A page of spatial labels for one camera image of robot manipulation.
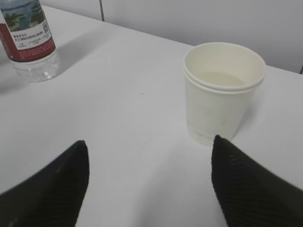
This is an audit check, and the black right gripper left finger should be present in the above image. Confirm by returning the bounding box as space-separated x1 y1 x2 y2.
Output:
0 140 89 227

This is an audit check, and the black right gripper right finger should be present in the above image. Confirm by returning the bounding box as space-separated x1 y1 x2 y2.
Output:
211 135 303 227

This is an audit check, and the clear red-label water bottle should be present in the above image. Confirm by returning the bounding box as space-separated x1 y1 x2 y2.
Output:
0 0 60 83

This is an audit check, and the white paper cup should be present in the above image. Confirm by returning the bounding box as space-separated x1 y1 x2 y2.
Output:
183 42 266 146

